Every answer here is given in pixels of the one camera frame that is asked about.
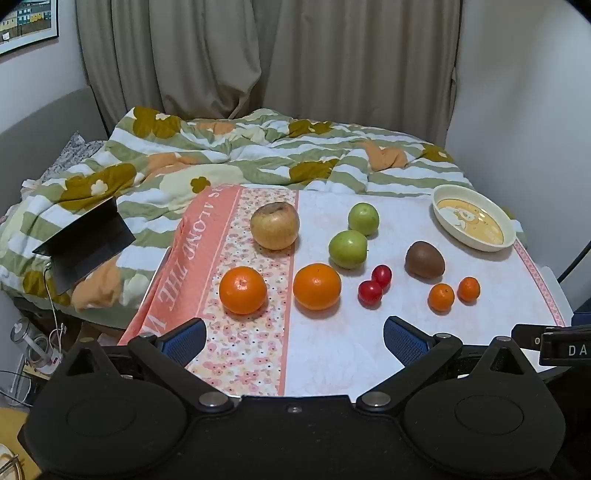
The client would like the beige curtain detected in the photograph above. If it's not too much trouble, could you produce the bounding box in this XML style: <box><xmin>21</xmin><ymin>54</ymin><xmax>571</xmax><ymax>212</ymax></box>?
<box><xmin>76</xmin><ymin>0</ymin><xmax>462</xmax><ymax>123</ymax></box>

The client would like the black cable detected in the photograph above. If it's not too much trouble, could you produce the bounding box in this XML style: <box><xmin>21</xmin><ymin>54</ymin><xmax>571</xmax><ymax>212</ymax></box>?
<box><xmin>556</xmin><ymin>240</ymin><xmax>591</xmax><ymax>283</ymax></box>

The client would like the cream bowl with bear print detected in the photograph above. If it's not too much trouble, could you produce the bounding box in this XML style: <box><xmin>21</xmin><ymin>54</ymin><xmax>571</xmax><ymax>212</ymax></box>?
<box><xmin>431</xmin><ymin>184</ymin><xmax>517</xmax><ymax>253</ymax></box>

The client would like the grey padded headboard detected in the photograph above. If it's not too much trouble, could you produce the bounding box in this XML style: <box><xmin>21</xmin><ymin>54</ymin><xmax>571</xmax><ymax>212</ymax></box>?
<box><xmin>0</xmin><ymin>88</ymin><xmax>109</xmax><ymax>217</ymax></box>

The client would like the white power strip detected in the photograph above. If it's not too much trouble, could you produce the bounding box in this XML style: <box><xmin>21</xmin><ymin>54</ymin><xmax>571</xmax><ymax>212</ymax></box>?
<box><xmin>28</xmin><ymin>353</ymin><xmax>63</xmax><ymax>376</ymax></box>

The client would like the small tangerine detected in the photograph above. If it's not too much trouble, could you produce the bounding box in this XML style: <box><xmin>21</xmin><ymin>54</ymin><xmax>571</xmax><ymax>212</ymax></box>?
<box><xmin>457</xmin><ymin>276</ymin><xmax>481</xmax><ymax>303</ymax></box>
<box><xmin>428</xmin><ymin>283</ymin><xmax>456</xmax><ymax>313</ymax></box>

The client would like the red cherry tomato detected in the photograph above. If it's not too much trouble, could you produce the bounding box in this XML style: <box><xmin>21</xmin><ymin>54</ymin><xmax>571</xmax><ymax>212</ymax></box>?
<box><xmin>370</xmin><ymin>264</ymin><xmax>393</xmax><ymax>293</ymax></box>
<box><xmin>358</xmin><ymin>280</ymin><xmax>383</xmax><ymax>306</ymax></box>

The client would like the yellowish red apple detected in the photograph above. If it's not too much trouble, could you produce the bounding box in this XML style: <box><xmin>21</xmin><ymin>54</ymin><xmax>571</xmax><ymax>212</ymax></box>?
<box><xmin>250</xmin><ymin>202</ymin><xmax>300</xmax><ymax>251</ymax></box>

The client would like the green striped floral blanket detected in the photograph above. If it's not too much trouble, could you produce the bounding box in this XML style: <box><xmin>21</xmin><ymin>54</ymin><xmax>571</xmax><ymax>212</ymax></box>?
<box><xmin>0</xmin><ymin>107</ymin><xmax>525</xmax><ymax>319</ymax></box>

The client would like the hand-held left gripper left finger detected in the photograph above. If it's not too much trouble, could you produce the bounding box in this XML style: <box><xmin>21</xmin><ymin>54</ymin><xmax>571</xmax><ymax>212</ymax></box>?
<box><xmin>59</xmin><ymin>318</ymin><xmax>234</xmax><ymax>412</ymax></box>

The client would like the pink floral tablecloth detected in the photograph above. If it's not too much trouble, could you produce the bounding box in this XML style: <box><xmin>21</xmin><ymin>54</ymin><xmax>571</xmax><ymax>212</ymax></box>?
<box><xmin>117</xmin><ymin>184</ymin><xmax>568</xmax><ymax>398</ymax></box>

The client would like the grey patterned pillow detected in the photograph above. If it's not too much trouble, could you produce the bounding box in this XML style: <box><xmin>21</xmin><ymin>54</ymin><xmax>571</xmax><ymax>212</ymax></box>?
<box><xmin>34</xmin><ymin>131</ymin><xmax>109</xmax><ymax>185</ymax></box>

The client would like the glass jar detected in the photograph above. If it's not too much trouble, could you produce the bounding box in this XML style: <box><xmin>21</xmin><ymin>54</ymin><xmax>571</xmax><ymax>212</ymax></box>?
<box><xmin>9</xmin><ymin>318</ymin><xmax>49</xmax><ymax>370</ymax></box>

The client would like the white cable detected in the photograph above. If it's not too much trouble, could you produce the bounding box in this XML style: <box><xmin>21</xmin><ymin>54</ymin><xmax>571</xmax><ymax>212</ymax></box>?
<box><xmin>44</xmin><ymin>263</ymin><xmax>70</xmax><ymax>354</ymax></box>

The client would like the brown kiwi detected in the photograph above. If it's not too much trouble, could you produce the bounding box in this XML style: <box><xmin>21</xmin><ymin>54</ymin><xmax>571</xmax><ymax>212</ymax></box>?
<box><xmin>405</xmin><ymin>241</ymin><xmax>446</xmax><ymax>280</ymax></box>

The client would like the black tablet with cover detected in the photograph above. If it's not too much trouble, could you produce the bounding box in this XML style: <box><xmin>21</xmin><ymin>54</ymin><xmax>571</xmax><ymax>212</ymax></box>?
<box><xmin>32</xmin><ymin>196</ymin><xmax>136</xmax><ymax>295</ymax></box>

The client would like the framed wall poster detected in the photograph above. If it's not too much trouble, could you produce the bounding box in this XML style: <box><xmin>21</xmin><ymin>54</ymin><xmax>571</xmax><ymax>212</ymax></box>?
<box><xmin>0</xmin><ymin>0</ymin><xmax>61</xmax><ymax>57</ymax></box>

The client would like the green apple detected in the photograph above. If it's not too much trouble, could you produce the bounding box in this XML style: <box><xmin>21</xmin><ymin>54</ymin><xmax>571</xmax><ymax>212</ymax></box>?
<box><xmin>348</xmin><ymin>202</ymin><xmax>380</xmax><ymax>237</ymax></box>
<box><xmin>328</xmin><ymin>229</ymin><xmax>369</xmax><ymax>270</ymax></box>

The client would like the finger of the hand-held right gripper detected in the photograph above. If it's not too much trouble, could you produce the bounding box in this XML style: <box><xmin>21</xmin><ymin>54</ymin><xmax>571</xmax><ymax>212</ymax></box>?
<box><xmin>512</xmin><ymin>323</ymin><xmax>591</xmax><ymax>367</ymax></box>

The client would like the large orange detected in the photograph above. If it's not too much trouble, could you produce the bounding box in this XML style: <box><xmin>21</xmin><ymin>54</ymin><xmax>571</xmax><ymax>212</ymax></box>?
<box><xmin>219</xmin><ymin>266</ymin><xmax>269</xmax><ymax>316</ymax></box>
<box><xmin>293</xmin><ymin>263</ymin><xmax>343</xmax><ymax>311</ymax></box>

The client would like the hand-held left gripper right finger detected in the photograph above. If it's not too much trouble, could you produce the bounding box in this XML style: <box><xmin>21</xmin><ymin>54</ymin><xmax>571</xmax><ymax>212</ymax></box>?
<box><xmin>355</xmin><ymin>316</ymin><xmax>541</xmax><ymax>413</ymax></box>

